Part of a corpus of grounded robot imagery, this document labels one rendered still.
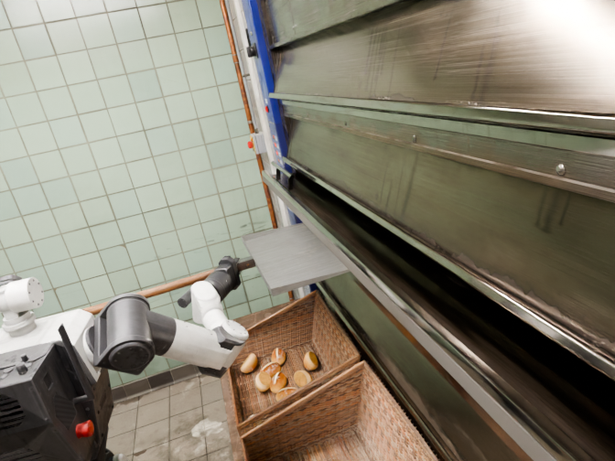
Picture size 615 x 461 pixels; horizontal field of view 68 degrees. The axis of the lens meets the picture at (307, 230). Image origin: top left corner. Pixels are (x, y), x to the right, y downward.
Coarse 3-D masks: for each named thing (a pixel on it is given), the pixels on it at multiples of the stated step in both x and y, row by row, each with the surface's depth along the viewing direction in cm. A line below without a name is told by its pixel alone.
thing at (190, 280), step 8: (208, 272) 160; (184, 280) 157; (192, 280) 158; (200, 280) 159; (152, 288) 156; (160, 288) 156; (168, 288) 156; (176, 288) 157; (152, 296) 156; (104, 304) 152; (96, 312) 151
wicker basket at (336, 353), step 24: (288, 312) 208; (312, 312) 211; (264, 336) 208; (288, 336) 211; (312, 336) 214; (336, 336) 181; (240, 360) 208; (264, 360) 210; (288, 360) 206; (336, 360) 182; (240, 384) 198; (288, 384) 191; (312, 384) 157; (240, 408) 183; (264, 408) 181; (336, 408) 162; (240, 432) 155; (264, 432) 158
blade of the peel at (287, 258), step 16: (304, 224) 194; (256, 240) 188; (272, 240) 184; (288, 240) 181; (304, 240) 178; (256, 256) 172; (272, 256) 169; (288, 256) 165; (304, 256) 163; (320, 256) 160; (272, 272) 156; (288, 272) 153; (304, 272) 151; (320, 272) 148; (336, 272) 144; (272, 288) 139; (288, 288) 141
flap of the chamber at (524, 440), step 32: (320, 192) 158; (352, 224) 122; (384, 256) 99; (416, 256) 98; (416, 288) 83; (448, 288) 83; (448, 320) 72; (480, 320) 72; (512, 320) 71; (480, 352) 63; (512, 352) 63; (544, 352) 63; (512, 384) 56; (544, 384) 56; (576, 384) 56; (608, 384) 56; (576, 416) 51; (608, 416) 51; (544, 448) 47; (608, 448) 46
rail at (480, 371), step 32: (288, 192) 150; (320, 224) 115; (352, 256) 95; (384, 288) 81; (416, 320) 70; (448, 352) 62; (480, 384) 56; (512, 416) 51; (544, 416) 48; (576, 448) 44
